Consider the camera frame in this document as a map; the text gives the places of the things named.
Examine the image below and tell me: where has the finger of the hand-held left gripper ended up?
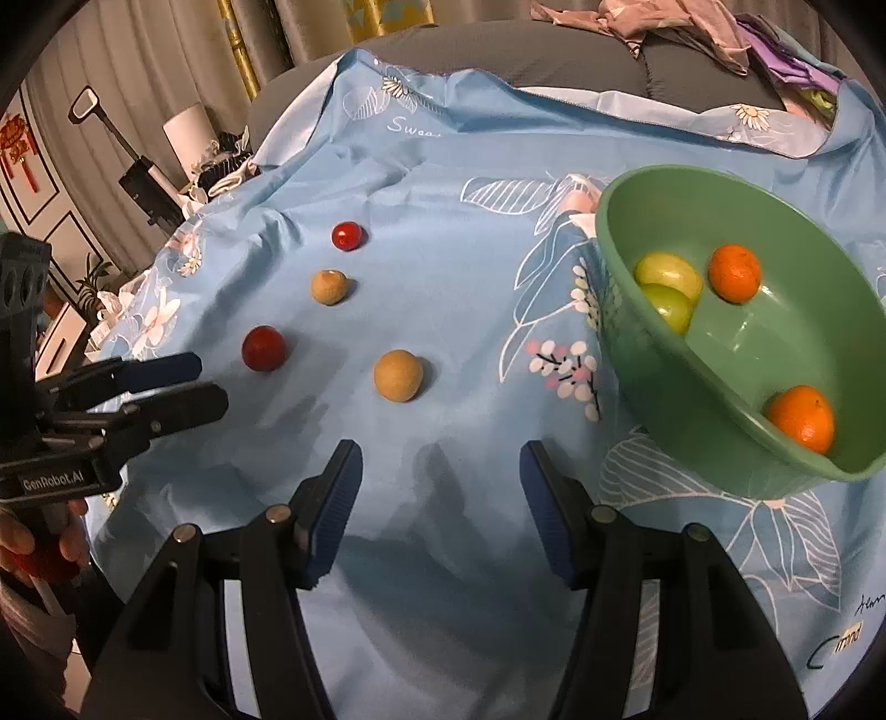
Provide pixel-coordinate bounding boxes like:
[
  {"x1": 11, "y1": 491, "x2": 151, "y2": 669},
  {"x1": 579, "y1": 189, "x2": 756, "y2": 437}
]
[
  {"x1": 48, "y1": 384, "x2": 229, "y2": 452},
  {"x1": 51, "y1": 352, "x2": 203, "y2": 409}
]

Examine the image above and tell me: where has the black and white cloth heap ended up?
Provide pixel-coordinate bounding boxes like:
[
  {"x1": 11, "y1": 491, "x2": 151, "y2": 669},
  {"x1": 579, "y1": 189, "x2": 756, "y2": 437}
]
[{"x1": 187, "y1": 135, "x2": 260, "y2": 202}]

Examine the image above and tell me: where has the person's left hand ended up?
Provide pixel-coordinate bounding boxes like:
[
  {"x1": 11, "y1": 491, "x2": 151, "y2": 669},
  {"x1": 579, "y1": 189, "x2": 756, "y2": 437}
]
[{"x1": 0, "y1": 500, "x2": 91, "y2": 577}]

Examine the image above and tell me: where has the orange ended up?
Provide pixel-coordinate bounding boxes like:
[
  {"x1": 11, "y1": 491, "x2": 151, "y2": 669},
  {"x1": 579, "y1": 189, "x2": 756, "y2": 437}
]
[
  {"x1": 763, "y1": 385, "x2": 836, "y2": 456},
  {"x1": 707, "y1": 244, "x2": 763, "y2": 303}
]

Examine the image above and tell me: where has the black stick vacuum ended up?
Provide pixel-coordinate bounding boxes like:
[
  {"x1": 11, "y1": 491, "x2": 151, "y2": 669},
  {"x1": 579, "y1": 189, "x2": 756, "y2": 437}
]
[{"x1": 69, "y1": 85, "x2": 184, "y2": 226}]

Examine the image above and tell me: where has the grey curtain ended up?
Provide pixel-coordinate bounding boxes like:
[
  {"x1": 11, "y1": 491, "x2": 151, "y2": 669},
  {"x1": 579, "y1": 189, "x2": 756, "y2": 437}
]
[{"x1": 28, "y1": 0, "x2": 361, "y2": 236}]

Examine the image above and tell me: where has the red knot wall ornament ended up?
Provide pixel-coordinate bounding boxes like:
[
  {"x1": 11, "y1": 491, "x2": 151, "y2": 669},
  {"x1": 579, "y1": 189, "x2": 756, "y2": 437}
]
[{"x1": 0, "y1": 114, "x2": 39, "y2": 195}]

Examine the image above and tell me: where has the potted plant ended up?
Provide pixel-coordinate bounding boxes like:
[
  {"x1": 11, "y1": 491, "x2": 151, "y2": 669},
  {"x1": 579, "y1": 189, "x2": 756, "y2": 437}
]
[{"x1": 73, "y1": 253, "x2": 119, "y2": 306}]

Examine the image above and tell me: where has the green plastic bowl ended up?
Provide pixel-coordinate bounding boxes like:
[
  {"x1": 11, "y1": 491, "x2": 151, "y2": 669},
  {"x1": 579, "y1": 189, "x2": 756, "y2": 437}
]
[{"x1": 595, "y1": 164, "x2": 886, "y2": 500}]

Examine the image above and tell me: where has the grey quilted bedding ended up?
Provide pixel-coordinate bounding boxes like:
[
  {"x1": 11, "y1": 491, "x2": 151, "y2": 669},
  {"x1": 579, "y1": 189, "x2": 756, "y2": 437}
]
[{"x1": 245, "y1": 19, "x2": 797, "y2": 140}]

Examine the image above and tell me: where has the white cylinder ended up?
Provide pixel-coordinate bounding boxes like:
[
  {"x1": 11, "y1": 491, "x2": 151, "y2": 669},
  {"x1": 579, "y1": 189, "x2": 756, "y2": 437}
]
[{"x1": 162, "y1": 102, "x2": 215, "y2": 181}]

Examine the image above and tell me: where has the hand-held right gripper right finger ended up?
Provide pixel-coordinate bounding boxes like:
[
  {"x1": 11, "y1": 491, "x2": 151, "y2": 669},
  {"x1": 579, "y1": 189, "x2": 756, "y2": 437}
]
[{"x1": 519, "y1": 441, "x2": 807, "y2": 720}]

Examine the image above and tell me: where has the purple garment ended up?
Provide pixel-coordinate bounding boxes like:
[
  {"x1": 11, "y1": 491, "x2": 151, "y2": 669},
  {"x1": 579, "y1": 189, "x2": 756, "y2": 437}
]
[{"x1": 740, "y1": 17, "x2": 842, "y2": 115}]

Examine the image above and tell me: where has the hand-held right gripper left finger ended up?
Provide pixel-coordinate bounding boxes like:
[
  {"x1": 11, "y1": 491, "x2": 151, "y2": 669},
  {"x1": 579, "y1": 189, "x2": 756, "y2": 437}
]
[{"x1": 79, "y1": 438, "x2": 364, "y2": 720}]

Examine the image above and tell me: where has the tan round fruit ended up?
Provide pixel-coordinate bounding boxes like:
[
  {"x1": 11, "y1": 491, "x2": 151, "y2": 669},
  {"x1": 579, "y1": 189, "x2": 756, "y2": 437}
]
[{"x1": 373, "y1": 349, "x2": 425, "y2": 403}]

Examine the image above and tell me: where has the golden pole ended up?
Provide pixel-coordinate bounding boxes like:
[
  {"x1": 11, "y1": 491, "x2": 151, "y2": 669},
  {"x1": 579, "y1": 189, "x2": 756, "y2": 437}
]
[{"x1": 217, "y1": 0, "x2": 262, "y2": 101}]

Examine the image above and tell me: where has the blue floral bed sheet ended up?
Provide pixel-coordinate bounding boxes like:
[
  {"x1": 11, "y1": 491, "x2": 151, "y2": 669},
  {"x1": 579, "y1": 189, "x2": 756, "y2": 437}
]
[{"x1": 83, "y1": 47, "x2": 886, "y2": 720}]

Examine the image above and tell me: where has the pink clothes pile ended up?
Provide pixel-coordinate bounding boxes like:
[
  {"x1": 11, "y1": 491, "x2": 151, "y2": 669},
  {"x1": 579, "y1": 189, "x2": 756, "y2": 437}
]
[{"x1": 529, "y1": 0, "x2": 752, "y2": 76}]

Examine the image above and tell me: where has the yellow patterned curtain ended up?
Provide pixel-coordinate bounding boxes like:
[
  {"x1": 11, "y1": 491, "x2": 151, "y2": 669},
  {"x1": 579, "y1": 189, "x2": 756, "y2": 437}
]
[{"x1": 342, "y1": 0, "x2": 440, "y2": 30}]

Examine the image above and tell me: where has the small beige round fruit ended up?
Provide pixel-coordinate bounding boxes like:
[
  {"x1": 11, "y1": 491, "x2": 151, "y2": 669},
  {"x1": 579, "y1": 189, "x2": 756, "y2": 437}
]
[{"x1": 310, "y1": 269, "x2": 348, "y2": 306}]

